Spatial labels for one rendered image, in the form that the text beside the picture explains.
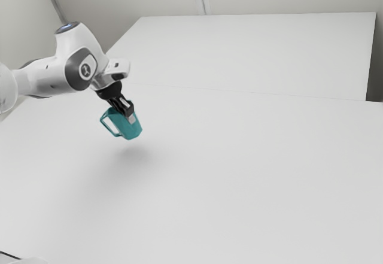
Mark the teal faceted mug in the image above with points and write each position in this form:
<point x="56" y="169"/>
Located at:
<point x="127" y="127"/>

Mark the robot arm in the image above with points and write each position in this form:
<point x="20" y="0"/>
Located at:
<point x="51" y="72"/>

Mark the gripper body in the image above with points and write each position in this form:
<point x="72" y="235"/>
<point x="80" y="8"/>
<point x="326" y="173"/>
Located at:
<point x="110" y="91"/>

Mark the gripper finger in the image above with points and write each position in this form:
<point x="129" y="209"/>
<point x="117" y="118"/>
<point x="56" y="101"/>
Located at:
<point x="127" y="110"/>

